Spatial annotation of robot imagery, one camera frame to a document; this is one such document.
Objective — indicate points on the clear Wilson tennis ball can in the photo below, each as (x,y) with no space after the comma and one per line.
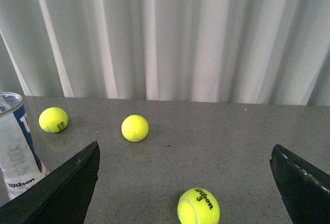
(21,167)

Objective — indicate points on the tennis ball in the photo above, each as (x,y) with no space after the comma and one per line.
(197,205)
(53,120)
(135,128)

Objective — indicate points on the middle tennis ball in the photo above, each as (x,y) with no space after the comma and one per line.
(53,120)

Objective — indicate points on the far right tennis ball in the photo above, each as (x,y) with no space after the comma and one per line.
(197,205)

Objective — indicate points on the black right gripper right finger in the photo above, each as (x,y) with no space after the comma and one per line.
(303,187)

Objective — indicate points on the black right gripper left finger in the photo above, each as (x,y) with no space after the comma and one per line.
(61,197)

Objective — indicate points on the white pleated curtain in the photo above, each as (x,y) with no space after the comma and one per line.
(243,51)

